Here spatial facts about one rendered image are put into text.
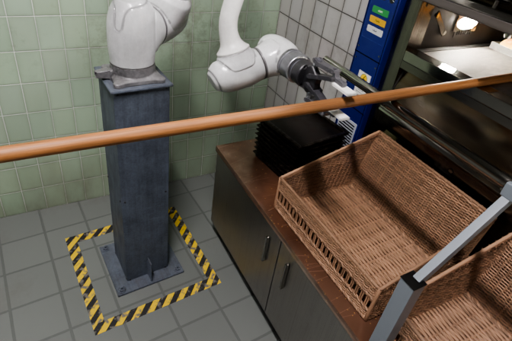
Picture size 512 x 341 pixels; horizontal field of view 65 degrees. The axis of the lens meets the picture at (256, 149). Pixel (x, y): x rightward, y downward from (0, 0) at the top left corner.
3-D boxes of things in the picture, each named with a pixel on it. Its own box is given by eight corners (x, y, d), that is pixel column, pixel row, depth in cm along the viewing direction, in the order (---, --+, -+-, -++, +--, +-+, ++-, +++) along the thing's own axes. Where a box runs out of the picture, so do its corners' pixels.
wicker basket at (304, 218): (362, 180, 183) (380, 127, 168) (465, 273, 145) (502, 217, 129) (270, 205, 161) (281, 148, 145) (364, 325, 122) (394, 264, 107)
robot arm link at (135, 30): (98, 62, 138) (91, -5, 126) (128, 46, 153) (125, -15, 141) (140, 74, 135) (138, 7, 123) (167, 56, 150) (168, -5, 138)
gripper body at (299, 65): (313, 55, 120) (331, 68, 113) (307, 82, 124) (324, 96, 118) (292, 57, 116) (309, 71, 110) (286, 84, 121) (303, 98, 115)
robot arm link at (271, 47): (305, 71, 129) (270, 86, 126) (280, 53, 140) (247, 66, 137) (303, 40, 122) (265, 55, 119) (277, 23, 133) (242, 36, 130)
